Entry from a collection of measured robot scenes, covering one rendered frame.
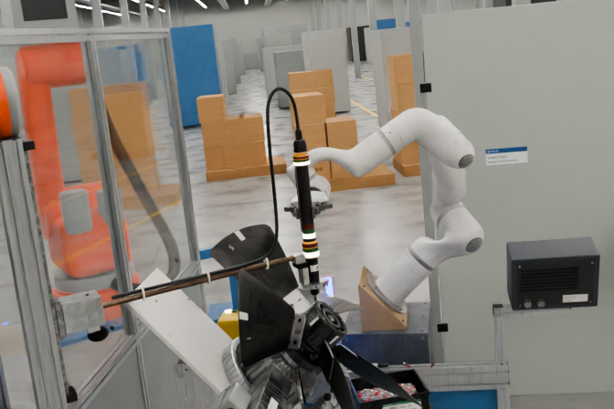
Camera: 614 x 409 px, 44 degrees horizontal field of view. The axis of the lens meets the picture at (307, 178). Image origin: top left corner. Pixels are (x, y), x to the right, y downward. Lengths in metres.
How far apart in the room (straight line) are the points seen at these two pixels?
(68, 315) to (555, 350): 2.88
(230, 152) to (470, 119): 7.70
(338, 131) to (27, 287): 7.95
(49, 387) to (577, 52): 2.85
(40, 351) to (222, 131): 9.48
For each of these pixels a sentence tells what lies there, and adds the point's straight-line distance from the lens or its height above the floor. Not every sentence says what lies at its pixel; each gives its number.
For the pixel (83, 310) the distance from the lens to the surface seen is 1.84.
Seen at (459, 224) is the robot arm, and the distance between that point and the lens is 2.59.
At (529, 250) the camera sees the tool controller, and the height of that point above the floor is 1.24.
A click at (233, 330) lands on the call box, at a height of 1.04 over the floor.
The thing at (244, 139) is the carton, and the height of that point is 0.56.
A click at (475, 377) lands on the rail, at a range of 2.57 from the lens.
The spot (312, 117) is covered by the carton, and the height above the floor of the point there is 0.96.
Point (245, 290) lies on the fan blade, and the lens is 1.77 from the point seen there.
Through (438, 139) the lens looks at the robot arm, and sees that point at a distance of 2.29.
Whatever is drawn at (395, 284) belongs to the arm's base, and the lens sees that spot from 2.68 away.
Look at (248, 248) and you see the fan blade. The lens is 2.07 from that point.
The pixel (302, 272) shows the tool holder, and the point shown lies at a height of 1.33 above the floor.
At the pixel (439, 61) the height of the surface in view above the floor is 1.77.
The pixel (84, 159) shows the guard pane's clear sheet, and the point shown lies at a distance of 2.45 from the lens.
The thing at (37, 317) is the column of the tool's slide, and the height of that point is 1.40.
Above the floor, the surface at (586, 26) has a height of 1.87.
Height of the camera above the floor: 1.95
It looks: 11 degrees down
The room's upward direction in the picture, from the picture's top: 6 degrees counter-clockwise
